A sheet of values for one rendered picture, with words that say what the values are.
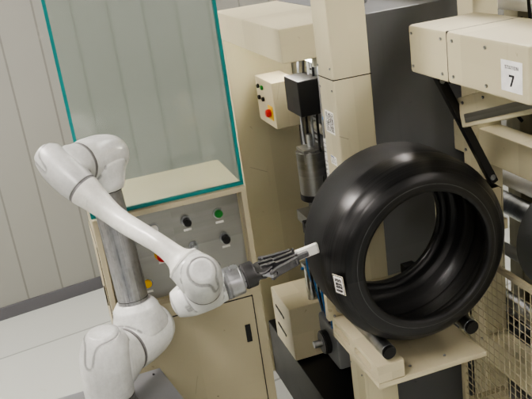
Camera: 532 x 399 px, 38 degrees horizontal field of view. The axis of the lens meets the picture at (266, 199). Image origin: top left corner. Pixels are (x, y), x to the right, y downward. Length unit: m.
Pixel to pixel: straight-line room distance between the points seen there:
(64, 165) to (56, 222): 2.78
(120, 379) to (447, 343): 1.03
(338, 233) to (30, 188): 3.09
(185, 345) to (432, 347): 0.92
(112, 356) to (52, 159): 0.61
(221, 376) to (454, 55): 1.51
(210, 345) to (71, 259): 2.36
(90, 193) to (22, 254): 2.85
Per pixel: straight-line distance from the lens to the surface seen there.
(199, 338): 2.91
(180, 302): 2.12
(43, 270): 5.13
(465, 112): 2.52
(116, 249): 2.46
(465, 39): 2.19
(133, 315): 2.50
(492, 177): 2.68
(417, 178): 2.16
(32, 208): 4.99
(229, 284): 2.14
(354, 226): 2.13
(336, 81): 2.40
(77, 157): 2.31
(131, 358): 2.44
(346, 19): 2.39
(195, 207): 2.76
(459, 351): 2.52
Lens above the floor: 2.15
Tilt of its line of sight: 20 degrees down
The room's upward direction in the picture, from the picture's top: 8 degrees counter-clockwise
